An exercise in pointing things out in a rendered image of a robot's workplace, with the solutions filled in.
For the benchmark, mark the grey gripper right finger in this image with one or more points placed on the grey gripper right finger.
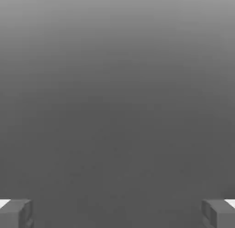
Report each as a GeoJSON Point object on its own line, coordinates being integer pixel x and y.
{"type": "Point", "coordinates": [220, 213]}

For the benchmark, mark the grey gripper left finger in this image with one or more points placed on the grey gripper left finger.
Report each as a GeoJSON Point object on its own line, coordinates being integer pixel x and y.
{"type": "Point", "coordinates": [14, 213]}

